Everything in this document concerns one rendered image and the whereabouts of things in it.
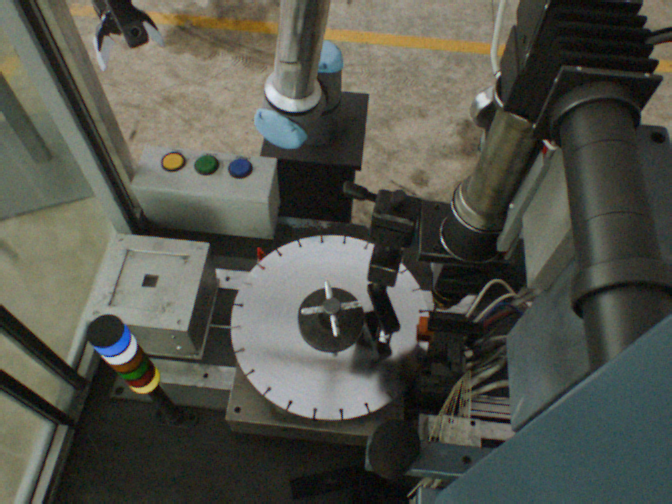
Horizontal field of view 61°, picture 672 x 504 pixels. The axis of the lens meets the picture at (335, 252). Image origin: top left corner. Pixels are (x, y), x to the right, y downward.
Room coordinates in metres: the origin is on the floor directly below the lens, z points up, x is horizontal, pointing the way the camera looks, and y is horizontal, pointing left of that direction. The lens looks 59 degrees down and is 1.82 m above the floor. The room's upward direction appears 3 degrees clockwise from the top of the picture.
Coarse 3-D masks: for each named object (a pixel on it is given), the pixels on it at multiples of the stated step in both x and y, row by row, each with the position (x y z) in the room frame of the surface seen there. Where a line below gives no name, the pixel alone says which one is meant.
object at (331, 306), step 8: (328, 288) 0.42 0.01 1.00; (328, 296) 0.40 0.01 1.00; (328, 304) 0.39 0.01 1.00; (336, 304) 0.39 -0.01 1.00; (344, 304) 0.39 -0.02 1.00; (352, 304) 0.39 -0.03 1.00; (360, 304) 0.39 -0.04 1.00; (304, 312) 0.37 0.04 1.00; (312, 312) 0.37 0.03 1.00; (328, 312) 0.37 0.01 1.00; (336, 312) 0.37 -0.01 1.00; (328, 320) 0.37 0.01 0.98; (336, 320) 0.36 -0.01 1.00; (336, 328) 0.35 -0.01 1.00
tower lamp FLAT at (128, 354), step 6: (132, 336) 0.27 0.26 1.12; (132, 342) 0.26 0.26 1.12; (126, 348) 0.25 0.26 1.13; (132, 348) 0.26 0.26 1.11; (120, 354) 0.24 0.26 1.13; (126, 354) 0.25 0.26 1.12; (132, 354) 0.25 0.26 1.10; (108, 360) 0.24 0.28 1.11; (114, 360) 0.24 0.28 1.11; (120, 360) 0.24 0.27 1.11; (126, 360) 0.24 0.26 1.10
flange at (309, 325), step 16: (336, 288) 0.44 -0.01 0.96; (304, 304) 0.41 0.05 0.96; (320, 304) 0.41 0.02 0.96; (304, 320) 0.38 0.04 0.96; (320, 320) 0.37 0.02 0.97; (352, 320) 0.38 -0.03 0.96; (304, 336) 0.35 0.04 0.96; (320, 336) 0.35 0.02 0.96; (336, 336) 0.35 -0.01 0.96; (352, 336) 0.35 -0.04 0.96
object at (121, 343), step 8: (96, 320) 0.27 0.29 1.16; (104, 320) 0.27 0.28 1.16; (112, 320) 0.27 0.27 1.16; (120, 320) 0.28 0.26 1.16; (88, 328) 0.26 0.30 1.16; (96, 328) 0.26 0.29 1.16; (104, 328) 0.26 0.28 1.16; (112, 328) 0.26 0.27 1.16; (120, 328) 0.26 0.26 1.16; (88, 336) 0.25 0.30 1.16; (96, 336) 0.25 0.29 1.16; (104, 336) 0.25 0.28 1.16; (112, 336) 0.25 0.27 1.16; (120, 336) 0.25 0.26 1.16; (128, 336) 0.26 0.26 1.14; (96, 344) 0.24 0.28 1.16; (104, 344) 0.24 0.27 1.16; (112, 344) 0.24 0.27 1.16; (120, 344) 0.25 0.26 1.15; (104, 352) 0.24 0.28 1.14; (112, 352) 0.24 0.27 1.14; (120, 352) 0.24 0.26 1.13
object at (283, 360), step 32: (288, 256) 0.50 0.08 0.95; (320, 256) 0.50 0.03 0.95; (352, 256) 0.51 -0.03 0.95; (256, 288) 0.43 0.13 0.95; (288, 288) 0.44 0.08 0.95; (320, 288) 0.44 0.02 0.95; (352, 288) 0.45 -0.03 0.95; (416, 288) 0.45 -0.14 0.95; (256, 320) 0.38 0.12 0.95; (288, 320) 0.38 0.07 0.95; (416, 320) 0.39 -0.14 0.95; (256, 352) 0.32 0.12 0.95; (288, 352) 0.32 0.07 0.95; (320, 352) 0.33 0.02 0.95; (352, 352) 0.33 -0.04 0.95; (384, 352) 0.33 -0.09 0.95; (416, 352) 0.34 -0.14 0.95; (256, 384) 0.27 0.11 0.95; (288, 384) 0.27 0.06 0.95; (320, 384) 0.27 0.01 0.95; (352, 384) 0.28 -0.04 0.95; (384, 384) 0.28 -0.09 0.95; (320, 416) 0.22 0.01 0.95; (352, 416) 0.23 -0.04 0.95
